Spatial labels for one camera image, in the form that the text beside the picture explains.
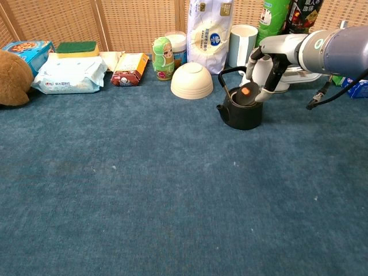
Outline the green chips can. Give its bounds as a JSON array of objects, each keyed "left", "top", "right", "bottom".
[{"left": 255, "top": 0, "right": 293, "bottom": 48}]

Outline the brown plush toy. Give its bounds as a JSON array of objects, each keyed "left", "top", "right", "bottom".
[{"left": 0, "top": 49, "right": 35, "bottom": 106}]

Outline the rattan folding screen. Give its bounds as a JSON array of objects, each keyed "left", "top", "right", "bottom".
[{"left": 0, "top": 0, "right": 368, "bottom": 55}]

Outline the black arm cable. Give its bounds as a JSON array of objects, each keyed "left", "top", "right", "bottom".
[{"left": 306, "top": 71, "right": 368, "bottom": 110}]

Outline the orange brown snack box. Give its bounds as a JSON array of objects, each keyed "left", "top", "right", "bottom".
[{"left": 110, "top": 52, "right": 150, "bottom": 87}]

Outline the white plastic pack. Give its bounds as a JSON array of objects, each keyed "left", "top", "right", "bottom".
[{"left": 99, "top": 51, "right": 126, "bottom": 72}]

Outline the blue carpet table covering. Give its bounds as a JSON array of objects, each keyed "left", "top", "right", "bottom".
[{"left": 0, "top": 51, "right": 368, "bottom": 276}]

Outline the light blue white mug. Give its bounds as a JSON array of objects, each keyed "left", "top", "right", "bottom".
[{"left": 228, "top": 24, "right": 259, "bottom": 69}]

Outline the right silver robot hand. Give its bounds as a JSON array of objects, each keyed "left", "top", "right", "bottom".
[{"left": 246, "top": 33, "right": 306, "bottom": 103}]

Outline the white paper tissue bag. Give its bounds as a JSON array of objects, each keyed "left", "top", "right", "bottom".
[{"left": 186, "top": 0, "right": 234, "bottom": 75}]

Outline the black cast iron teapot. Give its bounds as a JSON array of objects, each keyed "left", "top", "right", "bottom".
[{"left": 216, "top": 66, "right": 264, "bottom": 131}]

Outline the green yellow sponge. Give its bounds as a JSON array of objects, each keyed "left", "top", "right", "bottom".
[{"left": 56, "top": 41, "right": 100, "bottom": 59}]

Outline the blue white toothpaste box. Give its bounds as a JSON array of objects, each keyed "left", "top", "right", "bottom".
[{"left": 342, "top": 76, "right": 368, "bottom": 99}]

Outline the black teapot lid orange knob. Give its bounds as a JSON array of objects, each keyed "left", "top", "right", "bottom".
[{"left": 232, "top": 82, "right": 261, "bottom": 106}]

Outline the jar with white lid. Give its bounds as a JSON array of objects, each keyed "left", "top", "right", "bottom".
[{"left": 164, "top": 30, "right": 187, "bottom": 68}]

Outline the white handheld garment steamer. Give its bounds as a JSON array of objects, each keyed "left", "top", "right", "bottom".
[{"left": 240, "top": 59, "right": 321, "bottom": 93}]

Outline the light blue wet wipes pack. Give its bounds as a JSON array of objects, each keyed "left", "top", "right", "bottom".
[{"left": 31, "top": 53, "right": 108, "bottom": 95}]

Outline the blue cookie box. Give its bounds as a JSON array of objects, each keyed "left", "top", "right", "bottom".
[{"left": 2, "top": 40, "right": 56, "bottom": 78}]

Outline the dark tea bottle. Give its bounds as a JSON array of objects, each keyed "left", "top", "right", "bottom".
[{"left": 286, "top": 0, "right": 325, "bottom": 35}]

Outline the cream upturned bowl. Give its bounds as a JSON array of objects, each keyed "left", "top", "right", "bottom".
[{"left": 170, "top": 62, "right": 214, "bottom": 100}]

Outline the green nesting doll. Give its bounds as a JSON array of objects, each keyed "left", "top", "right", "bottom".
[{"left": 151, "top": 36, "right": 175, "bottom": 82}]

